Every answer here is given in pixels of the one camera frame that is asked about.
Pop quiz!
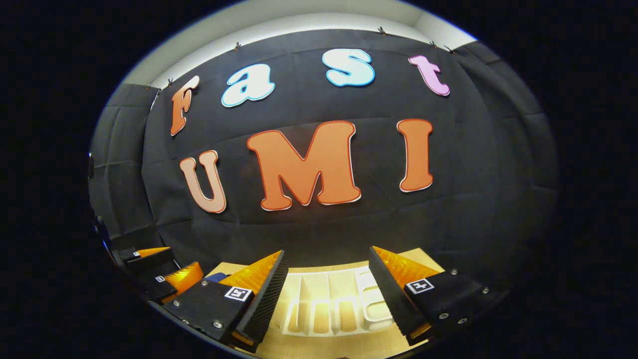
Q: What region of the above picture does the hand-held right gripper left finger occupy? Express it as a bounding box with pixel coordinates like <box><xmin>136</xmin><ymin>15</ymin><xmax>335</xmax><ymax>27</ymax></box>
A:
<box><xmin>162</xmin><ymin>249</ymin><xmax>290</xmax><ymax>352</ymax></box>

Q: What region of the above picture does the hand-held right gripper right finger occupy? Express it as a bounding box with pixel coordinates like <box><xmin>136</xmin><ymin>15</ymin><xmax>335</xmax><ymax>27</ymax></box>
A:
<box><xmin>368</xmin><ymin>245</ymin><xmax>509</xmax><ymax>346</ymax></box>

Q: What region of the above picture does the white bookshelf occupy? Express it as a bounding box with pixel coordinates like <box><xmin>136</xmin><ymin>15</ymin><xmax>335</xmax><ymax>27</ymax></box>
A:
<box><xmin>273</xmin><ymin>266</ymin><xmax>399</xmax><ymax>337</ymax></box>

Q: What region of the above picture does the black backdrop cloth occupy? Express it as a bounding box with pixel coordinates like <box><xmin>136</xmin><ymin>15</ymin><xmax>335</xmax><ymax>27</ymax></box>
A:
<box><xmin>90</xmin><ymin>27</ymin><xmax>560</xmax><ymax>280</ymax></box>

